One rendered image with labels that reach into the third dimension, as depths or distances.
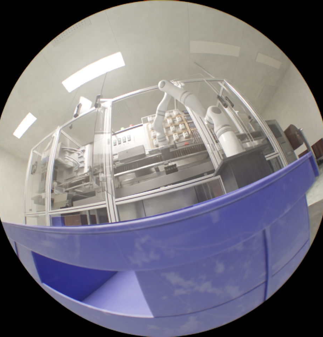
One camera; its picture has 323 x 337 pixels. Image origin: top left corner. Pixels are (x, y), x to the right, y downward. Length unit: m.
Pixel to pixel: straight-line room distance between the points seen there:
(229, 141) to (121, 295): 0.68
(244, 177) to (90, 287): 0.62
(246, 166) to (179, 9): 2.35
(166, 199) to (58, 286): 1.02
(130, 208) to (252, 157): 1.06
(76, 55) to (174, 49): 1.63
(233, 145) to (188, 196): 0.70
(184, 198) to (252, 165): 0.76
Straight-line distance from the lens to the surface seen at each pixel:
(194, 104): 0.75
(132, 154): 1.16
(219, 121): 0.63
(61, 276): 0.34
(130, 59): 2.35
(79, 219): 1.23
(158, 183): 0.89
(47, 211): 1.59
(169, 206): 1.11
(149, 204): 1.14
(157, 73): 2.52
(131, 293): 0.37
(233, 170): 0.48
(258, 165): 0.53
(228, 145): 0.58
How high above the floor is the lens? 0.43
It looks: 21 degrees up
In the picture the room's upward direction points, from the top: 14 degrees counter-clockwise
